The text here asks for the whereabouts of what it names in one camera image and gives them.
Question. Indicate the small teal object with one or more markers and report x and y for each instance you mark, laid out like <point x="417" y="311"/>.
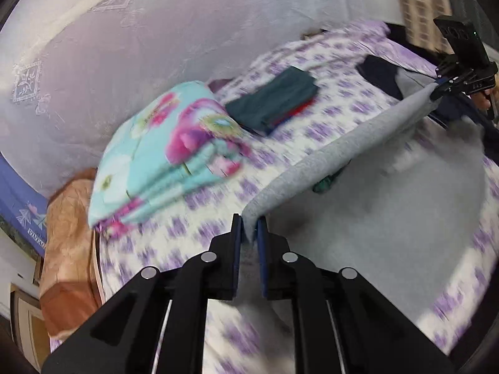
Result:
<point x="323" y="185"/>

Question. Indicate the grey pants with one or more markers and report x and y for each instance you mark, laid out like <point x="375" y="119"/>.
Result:
<point x="390" y="210"/>

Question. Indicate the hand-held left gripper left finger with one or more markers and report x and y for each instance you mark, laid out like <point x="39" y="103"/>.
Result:
<point x="236" y="265"/>

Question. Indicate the dark green folded garment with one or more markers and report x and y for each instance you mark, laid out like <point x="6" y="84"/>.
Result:
<point x="273" y="99"/>

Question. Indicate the floral teal folded blanket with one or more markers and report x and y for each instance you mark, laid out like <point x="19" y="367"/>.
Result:
<point x="167" y="152"/>

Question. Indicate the person's right hand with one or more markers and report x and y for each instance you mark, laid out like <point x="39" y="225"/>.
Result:
<point x="484" y="102"/>

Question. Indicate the beige patterned curtain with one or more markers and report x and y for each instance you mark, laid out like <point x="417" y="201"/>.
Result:
<point x="423" y="6"/>

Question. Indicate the dark navy garment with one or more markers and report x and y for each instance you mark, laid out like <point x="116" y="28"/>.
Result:
<point x="380" y="74"/>

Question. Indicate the dark purple cloth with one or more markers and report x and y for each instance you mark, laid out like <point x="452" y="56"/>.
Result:
<point x="220" y="84"/>

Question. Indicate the blue printed box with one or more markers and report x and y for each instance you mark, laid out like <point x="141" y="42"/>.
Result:
<point x="19" y="210"/>

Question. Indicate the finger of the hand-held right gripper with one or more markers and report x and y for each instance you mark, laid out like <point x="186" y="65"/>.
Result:
<point x="448" y="71"/>
<point x="442" y="90"/>

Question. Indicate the wooden cabinet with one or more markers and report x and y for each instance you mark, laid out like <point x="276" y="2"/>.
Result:
<point x="25" y="319"/>

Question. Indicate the purple printed bed sheet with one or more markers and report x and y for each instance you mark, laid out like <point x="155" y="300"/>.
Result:
<point x="312" y="124"/>

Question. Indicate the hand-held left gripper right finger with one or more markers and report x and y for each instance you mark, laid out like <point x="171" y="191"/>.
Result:
<point x="264" y="265"/>

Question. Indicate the orange brown pillow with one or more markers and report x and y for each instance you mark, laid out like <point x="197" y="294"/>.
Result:
<point x="66" y="257"/>

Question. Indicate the red folded garment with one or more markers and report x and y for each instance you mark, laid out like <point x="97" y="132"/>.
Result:
<point x="298" y="110"/>

